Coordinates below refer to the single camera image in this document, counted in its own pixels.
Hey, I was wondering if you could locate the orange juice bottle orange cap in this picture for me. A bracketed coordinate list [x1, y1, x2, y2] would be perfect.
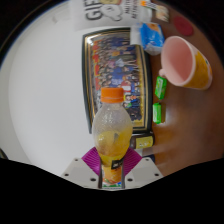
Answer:
[91, 87, 134, 190]

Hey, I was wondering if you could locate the white paper gift bag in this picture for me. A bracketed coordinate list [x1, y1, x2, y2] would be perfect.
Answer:
[68, 0, 153, 32]

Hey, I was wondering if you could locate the pink and yellow mug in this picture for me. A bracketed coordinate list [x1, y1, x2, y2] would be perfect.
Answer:
[158, 35, 214, 91]

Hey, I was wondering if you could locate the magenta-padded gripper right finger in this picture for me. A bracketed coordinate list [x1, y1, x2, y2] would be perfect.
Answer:
[122, 148, 165, 190]

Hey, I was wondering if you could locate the colourful puzzle cube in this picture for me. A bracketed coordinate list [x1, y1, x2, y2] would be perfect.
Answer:
[139, 0, 158, 10]

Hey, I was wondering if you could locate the framed group photo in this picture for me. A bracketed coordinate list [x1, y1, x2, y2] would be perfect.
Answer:
[81, 27, 155, 136]

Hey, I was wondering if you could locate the small green pack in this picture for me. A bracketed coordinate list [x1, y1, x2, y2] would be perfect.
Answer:
[154, 75, 168, 101]
[152, 102, 163, 125]

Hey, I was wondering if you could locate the flat round red coaster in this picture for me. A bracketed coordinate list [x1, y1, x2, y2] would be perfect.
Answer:
[172, 15, 195, 37]

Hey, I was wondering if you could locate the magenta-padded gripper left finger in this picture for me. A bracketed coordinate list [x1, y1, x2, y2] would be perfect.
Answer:
[60, 146, 103, 190]

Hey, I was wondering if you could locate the blue tissue pack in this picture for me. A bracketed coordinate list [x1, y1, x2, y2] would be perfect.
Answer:
[130, 22, 166, 56]

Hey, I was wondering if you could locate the small printed snack pack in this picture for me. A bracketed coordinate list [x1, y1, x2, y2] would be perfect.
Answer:
[151, 3, 170, 24]

